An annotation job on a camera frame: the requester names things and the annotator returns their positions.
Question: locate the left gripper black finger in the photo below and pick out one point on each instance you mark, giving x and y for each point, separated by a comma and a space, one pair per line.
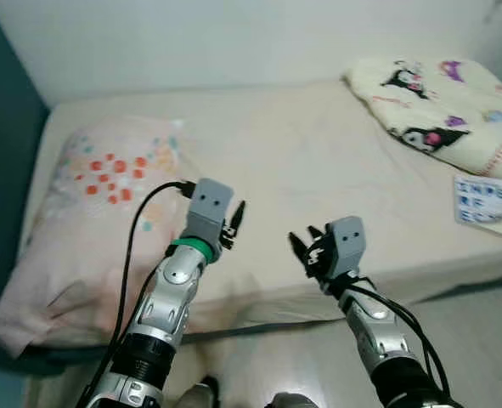
239, 217

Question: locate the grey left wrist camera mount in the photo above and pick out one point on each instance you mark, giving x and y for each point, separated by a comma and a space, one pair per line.
208, 204

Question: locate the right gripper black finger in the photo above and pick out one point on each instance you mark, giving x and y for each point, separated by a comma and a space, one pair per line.
316, 233
301, 246

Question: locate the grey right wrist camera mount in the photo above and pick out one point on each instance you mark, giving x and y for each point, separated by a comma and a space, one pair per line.
348, 242

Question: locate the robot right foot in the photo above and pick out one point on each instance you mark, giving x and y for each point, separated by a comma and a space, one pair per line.
293, 400

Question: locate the cream cartoon print blanket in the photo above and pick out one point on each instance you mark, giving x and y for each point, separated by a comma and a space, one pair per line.
437, 110

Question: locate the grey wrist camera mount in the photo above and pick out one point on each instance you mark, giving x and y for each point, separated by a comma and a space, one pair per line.
348, 242
208, 204

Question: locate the white book with blue letters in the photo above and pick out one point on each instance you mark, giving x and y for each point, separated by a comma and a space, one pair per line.
483, 202

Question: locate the blue upholstered headboard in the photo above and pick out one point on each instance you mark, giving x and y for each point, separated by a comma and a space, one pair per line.
8, 170

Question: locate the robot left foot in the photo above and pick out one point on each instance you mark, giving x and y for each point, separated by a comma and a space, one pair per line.
201, 393

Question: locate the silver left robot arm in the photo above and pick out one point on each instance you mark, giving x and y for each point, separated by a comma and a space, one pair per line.
170, 297

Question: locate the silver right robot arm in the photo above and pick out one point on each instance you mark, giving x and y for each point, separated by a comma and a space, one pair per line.
378, 327

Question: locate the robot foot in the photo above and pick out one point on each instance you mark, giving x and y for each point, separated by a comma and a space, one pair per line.
293, 400
201, 393

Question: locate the pink pillow with coloured dots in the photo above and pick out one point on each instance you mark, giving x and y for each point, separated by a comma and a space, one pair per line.
72, 246

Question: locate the mattress with cream sheet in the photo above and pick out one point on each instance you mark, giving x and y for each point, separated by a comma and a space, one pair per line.
318, 153

